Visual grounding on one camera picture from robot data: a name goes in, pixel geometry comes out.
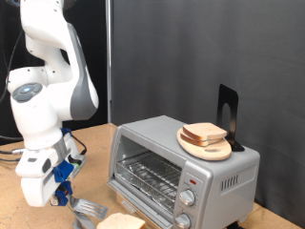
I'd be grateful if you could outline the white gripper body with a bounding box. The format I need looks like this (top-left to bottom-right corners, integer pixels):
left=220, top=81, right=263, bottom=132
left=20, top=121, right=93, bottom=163
left=15, top=147, right=60, bottom=208

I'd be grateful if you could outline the metal spatula with blue block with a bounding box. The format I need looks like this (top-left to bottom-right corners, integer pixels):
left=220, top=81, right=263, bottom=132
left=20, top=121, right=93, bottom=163
left=53, top=180, right=110, bottom=220

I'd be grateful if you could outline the white bread slice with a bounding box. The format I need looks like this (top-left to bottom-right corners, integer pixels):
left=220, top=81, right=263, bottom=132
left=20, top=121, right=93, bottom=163
left=179, top=131, right=223, bottom=147
left=182, top=122, right=229, bottom=141
left=95, top=212, right=147, bottom=229

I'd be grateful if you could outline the glass oven door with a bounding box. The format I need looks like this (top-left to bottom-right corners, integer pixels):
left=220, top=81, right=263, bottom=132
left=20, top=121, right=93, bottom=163
left=68, top=182, right=163, bottom=229

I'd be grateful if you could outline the silver toaster oven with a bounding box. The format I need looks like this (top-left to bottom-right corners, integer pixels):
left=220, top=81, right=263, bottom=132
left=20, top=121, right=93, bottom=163
left=107, top=114, right=261, bottom=229

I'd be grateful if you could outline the silver oven knob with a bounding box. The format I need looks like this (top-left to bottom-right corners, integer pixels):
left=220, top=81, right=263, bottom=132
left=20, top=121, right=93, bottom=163
left=173, top=213, right=193, bottom=229
left=178, top=189, right=196, bottom=207

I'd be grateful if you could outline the vertical metal pole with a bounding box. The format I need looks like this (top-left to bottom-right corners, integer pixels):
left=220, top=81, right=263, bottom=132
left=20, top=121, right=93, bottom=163
left=105, top=0, right=113, bottom=124

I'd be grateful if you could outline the black backdrop curtain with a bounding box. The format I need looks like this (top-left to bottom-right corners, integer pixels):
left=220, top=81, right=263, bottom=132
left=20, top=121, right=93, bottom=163
left=0, top=0, right=109, bottom=146

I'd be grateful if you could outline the oval wooden cutting board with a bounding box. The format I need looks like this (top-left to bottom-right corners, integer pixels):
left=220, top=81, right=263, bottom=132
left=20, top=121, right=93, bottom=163
left=176, top=127, right=233, bottom=162

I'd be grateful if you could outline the black metal bookend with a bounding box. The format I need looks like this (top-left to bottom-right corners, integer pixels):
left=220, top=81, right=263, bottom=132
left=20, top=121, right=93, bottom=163
left=216, top=83, right=246, bottom=153

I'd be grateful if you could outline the dark grey backdrop curtain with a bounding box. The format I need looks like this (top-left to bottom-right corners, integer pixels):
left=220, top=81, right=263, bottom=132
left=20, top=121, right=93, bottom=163
left=112, top=0, right=305, bottom=229

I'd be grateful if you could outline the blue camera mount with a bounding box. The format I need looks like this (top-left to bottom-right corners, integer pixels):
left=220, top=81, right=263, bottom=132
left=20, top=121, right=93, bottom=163
left=51, top=159, right=74, bottom=183

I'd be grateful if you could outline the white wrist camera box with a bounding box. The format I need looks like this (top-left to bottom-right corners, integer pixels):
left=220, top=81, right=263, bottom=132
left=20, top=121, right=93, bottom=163
left=63, top=133, right=87, bottom=183

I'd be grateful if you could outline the black base cable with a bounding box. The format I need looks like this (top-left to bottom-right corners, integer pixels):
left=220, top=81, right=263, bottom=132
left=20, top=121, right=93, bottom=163
left=0, top=156, right=21, bottom=163

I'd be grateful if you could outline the black cable with silver plug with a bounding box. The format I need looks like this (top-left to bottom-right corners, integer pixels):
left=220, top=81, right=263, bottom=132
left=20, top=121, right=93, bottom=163
left=0, top=147, right=27, bottom=156

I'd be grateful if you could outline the metal wire oven rack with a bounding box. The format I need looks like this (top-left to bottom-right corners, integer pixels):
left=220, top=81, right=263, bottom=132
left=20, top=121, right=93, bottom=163
left=114, top=151, right=183, bottom=214

